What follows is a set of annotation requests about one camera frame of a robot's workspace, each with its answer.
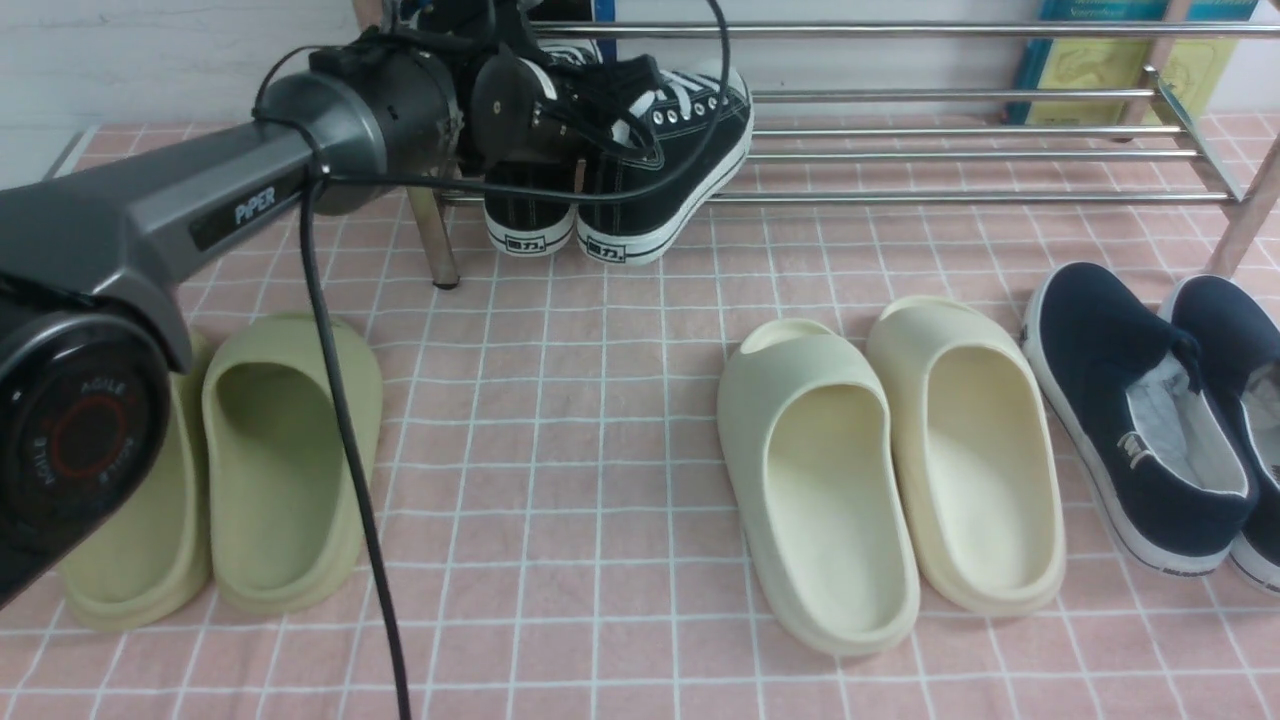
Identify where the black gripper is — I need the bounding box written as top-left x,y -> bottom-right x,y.
456,1 -> 602,170

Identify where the black canvas sneaker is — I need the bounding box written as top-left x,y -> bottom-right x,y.
483,38 -> 604,258
576,59 -> 755,265

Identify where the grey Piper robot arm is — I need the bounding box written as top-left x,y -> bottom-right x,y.
1,1 -> 550,603

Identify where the silver metal shoe rack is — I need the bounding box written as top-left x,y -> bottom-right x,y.
352,0 -> 1280,291

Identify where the left navy slip-on shoe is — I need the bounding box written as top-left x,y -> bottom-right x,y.
1020,261 -> 1258,577

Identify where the navy slip-on shoe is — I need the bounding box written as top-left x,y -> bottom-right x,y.
1158,274 -> 1279,594
1020,261 -> 1258,577

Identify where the right navy slip-on shoe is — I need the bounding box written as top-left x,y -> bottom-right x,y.
1158,274 -> 1279,594

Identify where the black image processing book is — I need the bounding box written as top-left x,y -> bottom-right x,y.
384,1 -> 616,63

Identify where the left cream slide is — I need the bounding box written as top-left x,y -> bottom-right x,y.
716,318 -> 920,656

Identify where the cream slide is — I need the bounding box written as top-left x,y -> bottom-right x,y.
716,318 -> 920,656
867,295 -> 1066,618

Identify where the pink checkered tablecloth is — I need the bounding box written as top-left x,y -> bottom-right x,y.
0,115 -> 1280,720

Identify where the right olive green slide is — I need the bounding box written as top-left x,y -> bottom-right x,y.
201,313 -> 365,615

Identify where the olive green slide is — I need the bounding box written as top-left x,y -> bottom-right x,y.
58,331 -> 215,632
201,313 -> 365,615

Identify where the right cream slide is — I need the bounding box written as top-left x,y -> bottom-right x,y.
867,295 -> 1066,618

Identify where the left olive green slide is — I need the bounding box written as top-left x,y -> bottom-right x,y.
58,331 -> 215,632

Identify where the teal yellow book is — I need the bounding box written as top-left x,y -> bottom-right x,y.
1004,1 -> 1238,126

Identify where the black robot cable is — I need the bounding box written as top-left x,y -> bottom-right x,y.
250,0 -> 733,720

